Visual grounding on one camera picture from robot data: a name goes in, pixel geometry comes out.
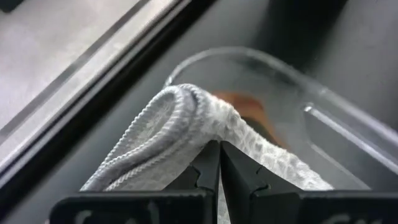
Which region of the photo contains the clear plastic bin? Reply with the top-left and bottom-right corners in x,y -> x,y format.
164,46 -> 398,191

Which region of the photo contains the pale waffle weave towel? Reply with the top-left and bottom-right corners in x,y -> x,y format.
80,83 -> 334,224

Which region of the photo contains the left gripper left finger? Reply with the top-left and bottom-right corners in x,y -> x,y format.
49,139 -> 221,224

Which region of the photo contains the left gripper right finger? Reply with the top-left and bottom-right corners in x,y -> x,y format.
220,141 -> 398,224

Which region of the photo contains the orange microfiber towel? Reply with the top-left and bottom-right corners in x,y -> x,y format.
213,90 -> 289,149

